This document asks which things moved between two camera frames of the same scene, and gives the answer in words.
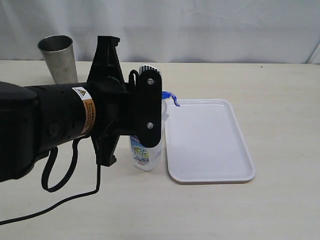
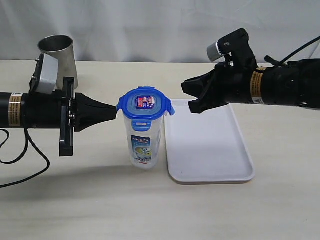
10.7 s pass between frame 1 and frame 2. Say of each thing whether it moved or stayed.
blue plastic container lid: moved
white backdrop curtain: stayed
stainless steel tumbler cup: stayed
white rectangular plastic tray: stayed
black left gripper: moved
